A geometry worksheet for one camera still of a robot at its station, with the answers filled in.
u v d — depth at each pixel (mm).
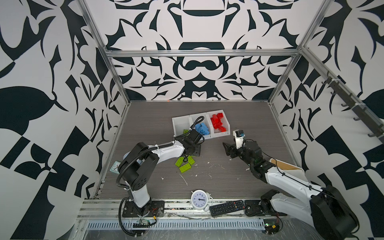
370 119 540
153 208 732
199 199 746
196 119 744
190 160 891
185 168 865
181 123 998
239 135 726
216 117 1042
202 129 957
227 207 737
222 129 991
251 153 651
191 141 726
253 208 741
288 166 834
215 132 968
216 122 1020
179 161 891
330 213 411
